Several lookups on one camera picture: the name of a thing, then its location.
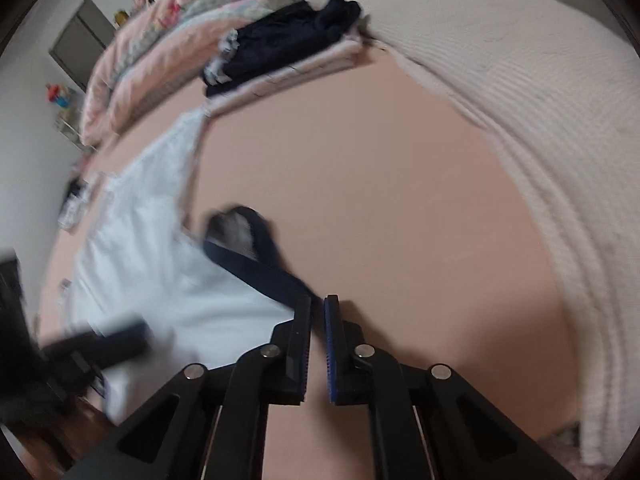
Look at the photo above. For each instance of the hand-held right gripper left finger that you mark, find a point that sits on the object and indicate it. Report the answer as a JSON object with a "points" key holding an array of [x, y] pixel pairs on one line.
{"points": [[302, 345]]}

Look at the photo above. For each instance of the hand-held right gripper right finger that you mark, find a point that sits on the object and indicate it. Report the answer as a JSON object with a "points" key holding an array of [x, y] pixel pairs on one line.
{"points": [[330, 355]]}

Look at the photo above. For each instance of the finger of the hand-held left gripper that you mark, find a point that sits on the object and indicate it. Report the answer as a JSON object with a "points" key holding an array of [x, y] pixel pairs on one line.
{"points": [[105, 345]]}

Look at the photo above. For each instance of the white garment with navy trim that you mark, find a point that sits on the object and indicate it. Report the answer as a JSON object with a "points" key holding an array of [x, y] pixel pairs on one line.
{"points": [[145, 240]]}

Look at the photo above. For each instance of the navy folded clothes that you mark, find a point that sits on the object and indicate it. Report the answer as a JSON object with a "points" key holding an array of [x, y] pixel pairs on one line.
{"points": [[285, 40]]}

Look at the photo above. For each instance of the small white garment navy bow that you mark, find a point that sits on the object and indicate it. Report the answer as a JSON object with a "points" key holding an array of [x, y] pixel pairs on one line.
{"points": [[75, 212]]}

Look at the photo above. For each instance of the bed with pink sheet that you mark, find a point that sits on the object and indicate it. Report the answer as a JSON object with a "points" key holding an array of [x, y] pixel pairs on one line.
{"points": [[375, 200]]}

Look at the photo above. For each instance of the colourful toy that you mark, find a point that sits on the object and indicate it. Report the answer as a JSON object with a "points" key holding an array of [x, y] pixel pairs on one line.
{"points": [[57, 94]]}

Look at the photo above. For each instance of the pale pink folded garment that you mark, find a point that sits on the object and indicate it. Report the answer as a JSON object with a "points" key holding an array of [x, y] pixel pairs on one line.
{"points": [[320, 62]]}

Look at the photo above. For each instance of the grey door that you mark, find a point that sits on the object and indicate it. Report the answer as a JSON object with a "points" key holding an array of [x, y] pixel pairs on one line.
{"points": [[80, 45]]}

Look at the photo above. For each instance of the pink folded quilt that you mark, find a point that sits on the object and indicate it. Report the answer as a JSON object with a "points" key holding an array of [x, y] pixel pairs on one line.
{"points": [[165, 35]]}

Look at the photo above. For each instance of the cream knit blanket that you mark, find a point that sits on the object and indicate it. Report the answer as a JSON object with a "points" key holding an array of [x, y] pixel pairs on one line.
{"points": [[525, 70]]}

